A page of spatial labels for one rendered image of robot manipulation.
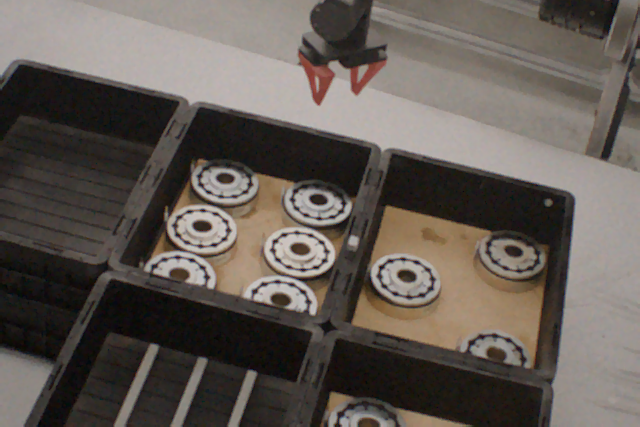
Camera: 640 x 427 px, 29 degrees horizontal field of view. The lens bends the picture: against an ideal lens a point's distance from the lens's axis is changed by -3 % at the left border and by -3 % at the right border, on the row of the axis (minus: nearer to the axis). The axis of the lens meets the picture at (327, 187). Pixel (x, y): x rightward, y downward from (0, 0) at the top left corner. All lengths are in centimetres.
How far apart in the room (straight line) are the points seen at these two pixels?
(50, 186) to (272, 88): 61
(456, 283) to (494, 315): 8
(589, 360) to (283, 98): 78
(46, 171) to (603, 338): 91
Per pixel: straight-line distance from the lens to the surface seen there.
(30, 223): 189
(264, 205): 194
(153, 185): 182
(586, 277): 216
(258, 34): 385
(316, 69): 171
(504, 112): 372
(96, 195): 194
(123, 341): 172
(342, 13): 160
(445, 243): 194
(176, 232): 183
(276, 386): 169
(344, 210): 191
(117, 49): 248
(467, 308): 184
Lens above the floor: 209
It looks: 39 degrees down
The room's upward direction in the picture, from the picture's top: 10 degrees clockwise
